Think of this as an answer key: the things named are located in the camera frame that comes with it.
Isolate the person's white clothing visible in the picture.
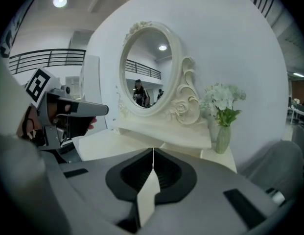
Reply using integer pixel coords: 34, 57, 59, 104
0, 57, 69, 235

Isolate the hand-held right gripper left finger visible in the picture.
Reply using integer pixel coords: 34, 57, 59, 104
59, 147, 154, 231

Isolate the black balcony railing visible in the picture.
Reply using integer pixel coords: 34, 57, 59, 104
8, 48, 86, 75

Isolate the person's left hand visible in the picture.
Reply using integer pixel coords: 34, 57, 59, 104
68, 116, 97, 140

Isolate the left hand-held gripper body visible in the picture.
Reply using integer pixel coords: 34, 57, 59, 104
24, 67, 80, 151

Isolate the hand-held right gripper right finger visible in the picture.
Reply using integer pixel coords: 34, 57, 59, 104
138, 147, 277, 235

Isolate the white flower bunch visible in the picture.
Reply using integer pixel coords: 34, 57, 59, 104
199, 83, 247, 127

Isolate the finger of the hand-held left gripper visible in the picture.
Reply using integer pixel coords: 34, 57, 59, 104
56, 98, 109, 118

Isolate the white bookshelf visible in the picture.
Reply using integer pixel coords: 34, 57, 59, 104
79, 54, 101, 105

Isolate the person's left forearm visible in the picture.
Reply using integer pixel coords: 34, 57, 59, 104
16, 105, 41, 141

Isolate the white oval ornate mirror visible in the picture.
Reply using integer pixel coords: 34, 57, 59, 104
115, 21, 208, 126

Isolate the grey upholstered chair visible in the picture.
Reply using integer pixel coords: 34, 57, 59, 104
239, 140, 304, 200

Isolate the pale green ribbed vase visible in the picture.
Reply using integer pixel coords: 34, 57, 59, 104
215, 125, 232, 154

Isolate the white dressing table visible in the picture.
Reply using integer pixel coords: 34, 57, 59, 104
73, 118, 238, 174

